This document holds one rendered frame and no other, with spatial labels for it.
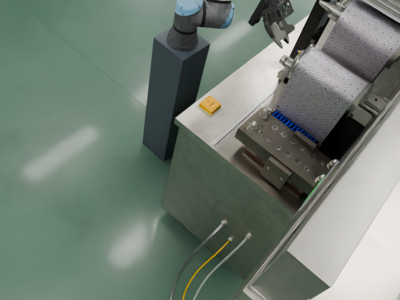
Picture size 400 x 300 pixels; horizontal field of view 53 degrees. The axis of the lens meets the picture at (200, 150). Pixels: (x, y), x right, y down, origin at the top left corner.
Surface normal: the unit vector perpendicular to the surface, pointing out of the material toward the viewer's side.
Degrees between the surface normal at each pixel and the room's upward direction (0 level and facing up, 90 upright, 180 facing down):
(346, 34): 92
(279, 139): 0
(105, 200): 0
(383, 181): 0
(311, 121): 90
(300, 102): 90
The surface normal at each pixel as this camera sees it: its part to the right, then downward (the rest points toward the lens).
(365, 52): -0.65, 0.58
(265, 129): 0.18, -0.55
